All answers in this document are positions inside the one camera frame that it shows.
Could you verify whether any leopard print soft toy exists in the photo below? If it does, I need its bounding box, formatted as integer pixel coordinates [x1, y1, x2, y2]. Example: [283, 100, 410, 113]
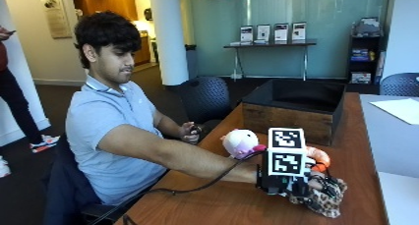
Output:
[287, 178, 350, 219]

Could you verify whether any orange shrimp soft toy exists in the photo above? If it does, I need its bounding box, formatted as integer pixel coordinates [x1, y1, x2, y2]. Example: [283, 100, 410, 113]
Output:
[304, 145, 332, 173]

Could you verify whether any pink and white soft toy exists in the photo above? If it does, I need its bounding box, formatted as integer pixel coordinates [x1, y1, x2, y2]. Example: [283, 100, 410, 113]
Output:
[219, 128, 268, 161]

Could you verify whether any black mesh chair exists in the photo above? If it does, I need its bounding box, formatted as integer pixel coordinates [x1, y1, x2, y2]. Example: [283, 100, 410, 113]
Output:
[175, 76, 234, 135]

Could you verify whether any white marker cube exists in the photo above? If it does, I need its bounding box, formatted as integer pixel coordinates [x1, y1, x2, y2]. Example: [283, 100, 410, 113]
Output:
[264, 127, 308, 178]

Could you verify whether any the person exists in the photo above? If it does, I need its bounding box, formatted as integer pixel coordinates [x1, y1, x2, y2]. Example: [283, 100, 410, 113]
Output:
[64, 10, 204, 206]

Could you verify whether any black wooden open box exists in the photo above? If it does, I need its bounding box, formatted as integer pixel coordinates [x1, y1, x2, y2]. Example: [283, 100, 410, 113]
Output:
[242, 79, 347, 147]

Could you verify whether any white paper sheet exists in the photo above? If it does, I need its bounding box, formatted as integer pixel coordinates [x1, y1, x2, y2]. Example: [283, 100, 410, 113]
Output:
[370, 97, 419, 126]

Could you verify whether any white round column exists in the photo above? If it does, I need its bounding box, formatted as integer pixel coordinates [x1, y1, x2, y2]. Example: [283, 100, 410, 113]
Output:
[147, 0, 190, 87]

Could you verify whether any narrow metal console table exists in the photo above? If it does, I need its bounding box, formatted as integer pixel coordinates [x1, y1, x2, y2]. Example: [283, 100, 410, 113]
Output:
[223, 41, 318, 83]

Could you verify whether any standing brochure display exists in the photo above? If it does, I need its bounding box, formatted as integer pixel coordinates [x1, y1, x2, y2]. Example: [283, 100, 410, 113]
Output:
[254, 24, 272, 43]
[291, 21, 308, 42]
[239, 25, 254, 43]
[274, 23, 291, 43]

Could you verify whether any white box on shelf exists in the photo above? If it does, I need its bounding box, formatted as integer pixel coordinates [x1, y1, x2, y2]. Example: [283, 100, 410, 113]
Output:
[350, 71, 374, 84]

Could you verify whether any dark seated office chair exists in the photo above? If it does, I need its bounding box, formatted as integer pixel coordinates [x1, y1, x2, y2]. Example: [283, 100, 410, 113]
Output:
[41, 135, 146, 225]

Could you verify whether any blue-grey mesh chair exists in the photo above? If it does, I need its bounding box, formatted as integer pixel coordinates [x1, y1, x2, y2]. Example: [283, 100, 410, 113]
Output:
[379, 72, 419, 98]

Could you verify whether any black bookshelf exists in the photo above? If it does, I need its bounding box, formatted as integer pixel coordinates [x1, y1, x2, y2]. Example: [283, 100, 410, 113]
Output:
[346, 33, 386, 85]

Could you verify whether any stack of blue books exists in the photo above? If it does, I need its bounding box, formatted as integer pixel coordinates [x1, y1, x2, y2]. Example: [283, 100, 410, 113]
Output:
[350, 47, 372, 62]

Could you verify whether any grey brochure holder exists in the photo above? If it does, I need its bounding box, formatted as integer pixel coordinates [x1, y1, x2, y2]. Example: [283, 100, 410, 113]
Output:
[351, 17, 383, 38]

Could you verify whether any black glove cable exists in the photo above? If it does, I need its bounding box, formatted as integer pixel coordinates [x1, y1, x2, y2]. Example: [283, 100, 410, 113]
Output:
[84, 150, 266, 225]

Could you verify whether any beige wall poster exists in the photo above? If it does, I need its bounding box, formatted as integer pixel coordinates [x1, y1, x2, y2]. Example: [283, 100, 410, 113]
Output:
[36, 0, 73, 40]

